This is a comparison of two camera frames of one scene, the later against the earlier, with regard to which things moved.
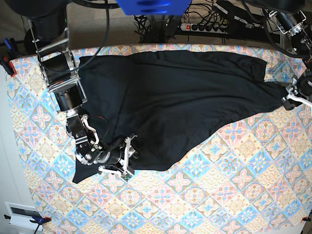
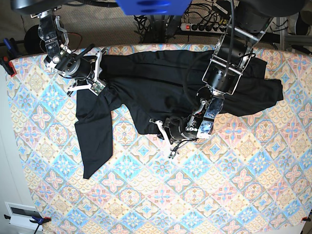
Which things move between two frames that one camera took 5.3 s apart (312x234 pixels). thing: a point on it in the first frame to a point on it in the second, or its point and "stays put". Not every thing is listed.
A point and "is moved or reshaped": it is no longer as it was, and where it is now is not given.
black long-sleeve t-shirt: x=148 y=109 is moved or reshaped
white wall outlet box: x=21 y=216 stays put
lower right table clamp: x=305 y=219 stays put
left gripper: x=119 y=160 to x=85 y=69
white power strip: x=211 y=28 stays put
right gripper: x=300 y=91 to x=176 y=130
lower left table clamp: x=40 y=220 stays put
